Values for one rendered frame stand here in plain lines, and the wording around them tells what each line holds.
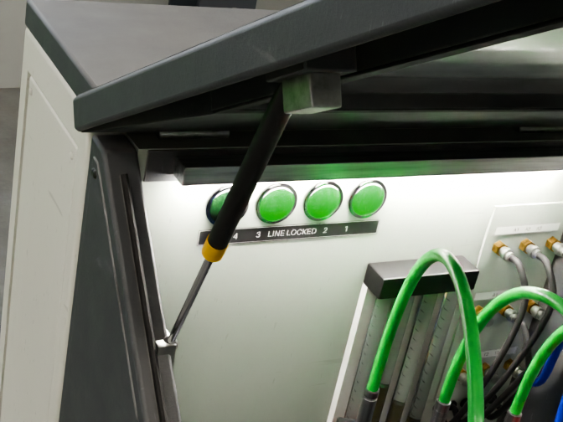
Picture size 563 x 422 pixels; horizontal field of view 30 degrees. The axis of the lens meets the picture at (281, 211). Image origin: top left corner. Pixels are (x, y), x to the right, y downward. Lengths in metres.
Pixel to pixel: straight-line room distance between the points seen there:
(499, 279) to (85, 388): 0.58
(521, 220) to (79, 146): 0.59
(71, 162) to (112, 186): 0.12
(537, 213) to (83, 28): 0.62
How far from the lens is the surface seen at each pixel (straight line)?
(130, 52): 1.19
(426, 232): 1.31
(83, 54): 1.16
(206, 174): 1.08
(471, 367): 0.94
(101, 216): 1.06
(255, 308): 1.24
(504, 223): 1.38
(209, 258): 0.88
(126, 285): 1.02
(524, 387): 1.31
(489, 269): 1.40
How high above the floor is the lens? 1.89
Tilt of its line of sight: 26 degrees down
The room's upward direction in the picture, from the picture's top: 12 degrees clockwise
